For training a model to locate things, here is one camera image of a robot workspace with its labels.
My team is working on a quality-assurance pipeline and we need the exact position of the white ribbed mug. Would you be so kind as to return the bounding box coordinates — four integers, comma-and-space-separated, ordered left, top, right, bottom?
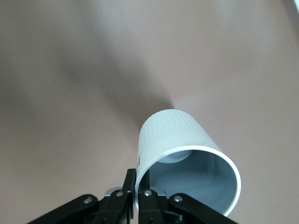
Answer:
135, 108, 242, 217

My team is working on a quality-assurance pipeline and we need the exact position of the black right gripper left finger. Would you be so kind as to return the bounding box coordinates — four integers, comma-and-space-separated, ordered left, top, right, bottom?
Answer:
29, 168, 137, 224

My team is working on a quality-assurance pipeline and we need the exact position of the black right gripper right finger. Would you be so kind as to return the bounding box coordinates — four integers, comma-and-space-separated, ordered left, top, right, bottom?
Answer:
137, 171, 238, 224

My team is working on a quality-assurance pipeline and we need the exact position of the brown table cloth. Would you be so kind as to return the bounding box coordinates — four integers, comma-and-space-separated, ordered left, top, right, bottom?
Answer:
0, 0, 299, 224

